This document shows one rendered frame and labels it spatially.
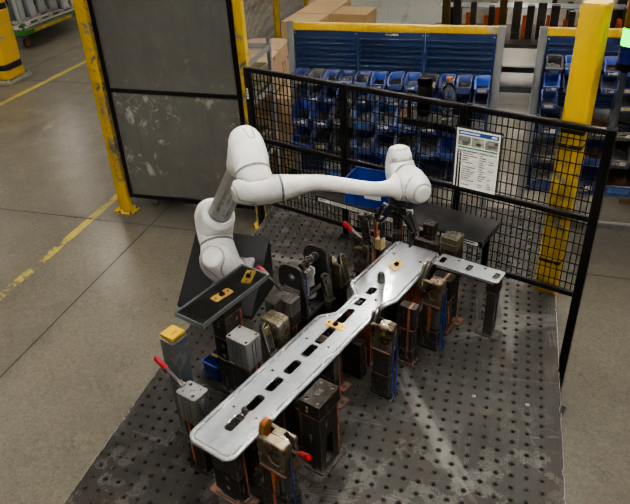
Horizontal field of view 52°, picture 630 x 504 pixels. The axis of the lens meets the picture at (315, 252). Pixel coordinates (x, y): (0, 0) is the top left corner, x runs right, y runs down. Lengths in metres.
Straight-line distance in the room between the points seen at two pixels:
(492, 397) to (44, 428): 2.33
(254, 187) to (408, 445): 1.08
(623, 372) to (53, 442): 3.07
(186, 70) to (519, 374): 3.19
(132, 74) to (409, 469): 3.66
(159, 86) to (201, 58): 0.43
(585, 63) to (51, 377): 3.20
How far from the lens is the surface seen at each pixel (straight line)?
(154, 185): 5.42
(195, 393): 2.17
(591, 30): 2.77
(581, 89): 2.83
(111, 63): 5.18
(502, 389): 2.70
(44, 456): 3.67
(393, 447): 2.44
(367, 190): 2.38
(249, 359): 2.28
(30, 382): 4.13
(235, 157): 2.45
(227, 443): 2.08
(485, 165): 3.03
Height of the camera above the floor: 2.53
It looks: 32 degrees down
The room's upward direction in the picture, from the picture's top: 3 degrees counter-clockwise
